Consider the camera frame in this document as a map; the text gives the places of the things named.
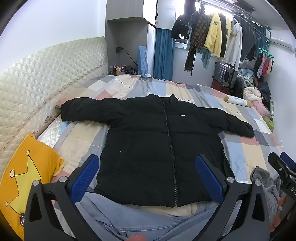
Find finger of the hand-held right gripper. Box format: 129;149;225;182
268;152;296;186
280;152;296;171

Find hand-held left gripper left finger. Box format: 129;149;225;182
23;154;100;241

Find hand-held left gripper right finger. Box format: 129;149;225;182
195;154;271;241

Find black puffer jacket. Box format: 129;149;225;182
60;94;255;208

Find metal clothes rack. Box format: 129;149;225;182
196;0;271;32

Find person's right hand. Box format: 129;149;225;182
269;196;287;233

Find grey fleece cloth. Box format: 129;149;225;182
251;166;287;230

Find green box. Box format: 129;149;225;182
264;116;275;131

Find pink cloth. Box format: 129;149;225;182
253;101;270;117

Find yellow crown pillow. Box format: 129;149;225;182
0;133;65;240

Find light blue jeans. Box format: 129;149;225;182
76;191;222;241

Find cream quilted headboard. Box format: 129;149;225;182
0;37;109;179

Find patchwork bed quilt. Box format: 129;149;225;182
37;74;285;218

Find silver suitcase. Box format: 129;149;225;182
213;62;238;90

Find green sock hanger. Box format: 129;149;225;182
254;40;275;78

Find white air conditioner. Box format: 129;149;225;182
269;37;296;53

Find hanging teal scarf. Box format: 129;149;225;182
201;48;212;69

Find hanging dark coat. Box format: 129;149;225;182
233;15;258;62

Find hanging white hoodie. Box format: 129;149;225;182
223;21;243;70

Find blue curtain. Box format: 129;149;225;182
154;29;176;81

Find blue covered chair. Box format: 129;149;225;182
137;46;149;75

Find hanging yellow fleece jacket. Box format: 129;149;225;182
204;13;232;58

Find hanging brown plaid coat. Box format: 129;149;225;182
184;5;212;72

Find hanging black jacket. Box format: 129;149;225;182
171;10;199;39

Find black charger cable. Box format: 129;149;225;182
121;48;139;68

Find grey wall cabinet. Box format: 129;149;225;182
106;0;185;30

